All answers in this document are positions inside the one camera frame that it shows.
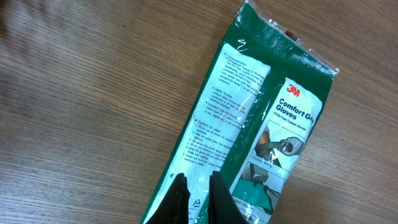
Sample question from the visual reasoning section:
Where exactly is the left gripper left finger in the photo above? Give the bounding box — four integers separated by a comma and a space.
146, 173, 190, 224

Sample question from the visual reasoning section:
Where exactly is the green white plastic package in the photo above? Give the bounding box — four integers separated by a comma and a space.
142, 1, 339, 224

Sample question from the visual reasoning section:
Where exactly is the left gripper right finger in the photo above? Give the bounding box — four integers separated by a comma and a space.
208, 171, 248, 224

